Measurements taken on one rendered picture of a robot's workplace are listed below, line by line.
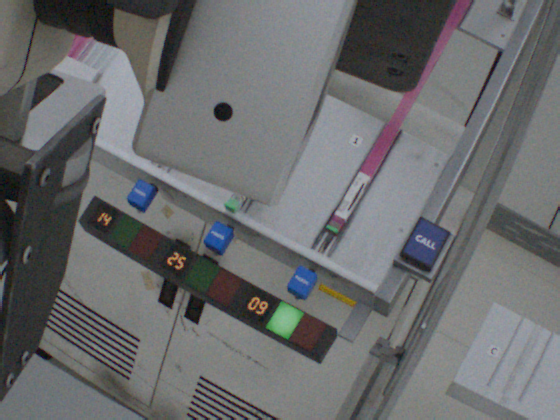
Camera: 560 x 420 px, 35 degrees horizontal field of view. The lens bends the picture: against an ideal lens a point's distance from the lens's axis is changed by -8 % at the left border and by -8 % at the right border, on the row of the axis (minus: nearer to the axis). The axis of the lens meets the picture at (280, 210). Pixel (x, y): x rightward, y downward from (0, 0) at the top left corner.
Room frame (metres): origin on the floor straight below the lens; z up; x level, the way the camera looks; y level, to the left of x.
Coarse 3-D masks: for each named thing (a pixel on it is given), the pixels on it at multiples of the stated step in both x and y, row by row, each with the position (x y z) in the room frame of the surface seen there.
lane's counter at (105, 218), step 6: (102, 204) 0.98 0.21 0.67; (96, 210) 0.97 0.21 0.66; (102, 210) 0.97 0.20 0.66; (108, 210) 0.97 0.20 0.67; (114, 210) 0.98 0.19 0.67; (96, 216) 0.97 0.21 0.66; (102, 216) 0.97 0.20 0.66; (108, 216) 0.97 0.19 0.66; (114, 216) 0.97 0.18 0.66; (90, 222) 0.96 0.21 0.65; (96, 222) 0.96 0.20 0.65; (102, 222) 0.96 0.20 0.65; (108, 222) 0.96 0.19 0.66; (96, 228) 0.96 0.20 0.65; (102, 228) 0.96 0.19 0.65; (108, 228) 0.96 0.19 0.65
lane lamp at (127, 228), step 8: (128, 216) 0.97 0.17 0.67; (120, 224) 0.96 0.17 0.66; (128, 224) 0.96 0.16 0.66; (136, 224) 0.97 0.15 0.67; (112, 232) 0.95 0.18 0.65; (120, 232) 0.96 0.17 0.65; (128, 232) 0.96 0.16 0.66; (136, 232) 0.96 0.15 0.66; (120, 240) 0.95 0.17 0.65; (128, 240) 0.95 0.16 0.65
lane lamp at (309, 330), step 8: (304, 320) 0.90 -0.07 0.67; (312, 320) 0.90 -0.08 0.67; (296, 328) 0.89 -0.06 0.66; (304, 328) 0.89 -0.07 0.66; (312, 328) 0.89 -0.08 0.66; (320, 328) 0.90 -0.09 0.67; (296, 336) 0.89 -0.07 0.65; (304, 336) 0.89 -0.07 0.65; (312, 336) 0.89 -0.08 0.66; (304, 344) 0.88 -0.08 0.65; (312, 344) 0.88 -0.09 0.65
